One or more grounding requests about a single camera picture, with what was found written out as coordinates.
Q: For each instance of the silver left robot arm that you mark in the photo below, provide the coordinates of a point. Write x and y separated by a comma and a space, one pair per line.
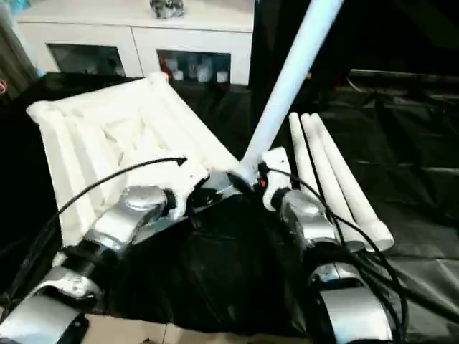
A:
107, 236

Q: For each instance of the black plastic mat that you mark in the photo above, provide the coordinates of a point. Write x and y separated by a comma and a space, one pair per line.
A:
229, 272

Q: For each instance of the white cabinet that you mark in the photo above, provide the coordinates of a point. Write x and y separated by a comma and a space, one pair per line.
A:
136, 32

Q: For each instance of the small red bottle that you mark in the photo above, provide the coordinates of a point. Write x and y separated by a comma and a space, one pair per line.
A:
166, 69

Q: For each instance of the white plastic table top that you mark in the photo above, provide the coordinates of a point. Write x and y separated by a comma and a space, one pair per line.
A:
122, 136

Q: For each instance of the grey crumpled bundle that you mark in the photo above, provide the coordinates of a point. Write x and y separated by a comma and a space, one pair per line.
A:
166, 7

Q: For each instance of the white plastic table leg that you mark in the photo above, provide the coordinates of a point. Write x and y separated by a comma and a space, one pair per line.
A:
301, 154
290, 79
346, 172
326, 172

